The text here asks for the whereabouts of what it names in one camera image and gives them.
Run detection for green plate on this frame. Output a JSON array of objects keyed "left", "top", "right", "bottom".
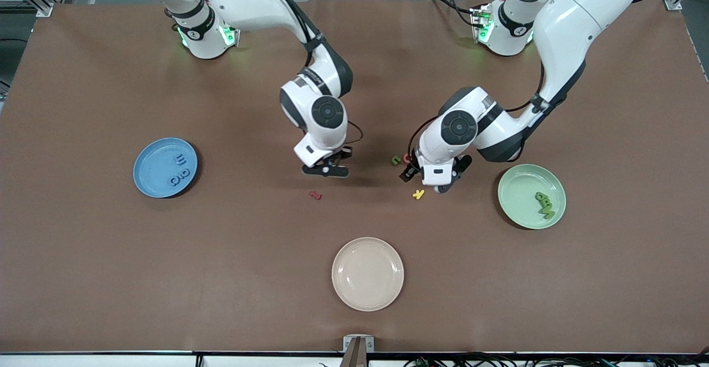
[{"left": 497, "top": 164, "right": 567, "bottom": 230}]

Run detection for beige plate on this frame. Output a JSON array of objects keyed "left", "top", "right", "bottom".
[{"left": 332, "top": 237, "right": 404, "bottom": 312}]

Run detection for blue plate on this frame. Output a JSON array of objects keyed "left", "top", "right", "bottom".
[{"left": 133, "top": 137, "right": 198, "bottom": 199}]

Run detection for table cover sheet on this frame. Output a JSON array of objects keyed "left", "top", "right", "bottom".
[{"left": 0, "top": 0, "right": 709, "bottom": 354}]

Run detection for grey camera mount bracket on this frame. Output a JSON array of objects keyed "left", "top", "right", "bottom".
[{"left": 341, "top": 335, "right": 374, "bottom": 367}]

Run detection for tangled black cables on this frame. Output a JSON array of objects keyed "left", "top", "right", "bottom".
[{"left": 404, "top": 350, "right": 709, "bottom": 367}]

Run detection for white table edge rail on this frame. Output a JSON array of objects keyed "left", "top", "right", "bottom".
[{"left": 0, "top": 352, "right": 709, "bottom": 367}]

